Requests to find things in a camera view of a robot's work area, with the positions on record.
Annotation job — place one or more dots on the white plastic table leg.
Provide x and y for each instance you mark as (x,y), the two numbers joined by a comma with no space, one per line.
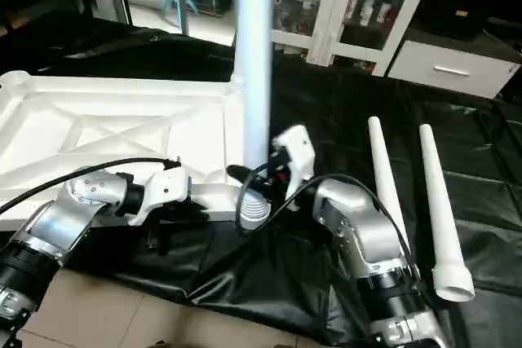
(385,169)
(254,55)
(440,218)
(236,84)

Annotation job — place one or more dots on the white plastic table top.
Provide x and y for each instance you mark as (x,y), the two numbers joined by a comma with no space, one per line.
(106,132)

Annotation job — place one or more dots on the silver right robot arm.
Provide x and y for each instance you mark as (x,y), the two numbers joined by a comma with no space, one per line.
(367,234)

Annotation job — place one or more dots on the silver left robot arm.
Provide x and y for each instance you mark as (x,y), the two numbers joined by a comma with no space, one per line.
(65,218)

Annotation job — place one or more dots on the black work mat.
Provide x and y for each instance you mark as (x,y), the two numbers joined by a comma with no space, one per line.
(269,275)

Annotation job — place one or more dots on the white glass door cabinet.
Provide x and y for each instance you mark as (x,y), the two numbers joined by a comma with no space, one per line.
(351,6)

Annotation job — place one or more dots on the white drawer unit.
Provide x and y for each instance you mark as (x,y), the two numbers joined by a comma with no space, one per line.
(457,67)

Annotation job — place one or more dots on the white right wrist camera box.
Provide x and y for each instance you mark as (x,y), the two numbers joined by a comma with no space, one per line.
(295,156)

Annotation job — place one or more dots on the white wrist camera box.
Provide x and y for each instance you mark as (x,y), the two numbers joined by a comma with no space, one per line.
(167,189)
(295,156)

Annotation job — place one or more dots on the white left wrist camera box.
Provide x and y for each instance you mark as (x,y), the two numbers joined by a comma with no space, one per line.
(167,189)

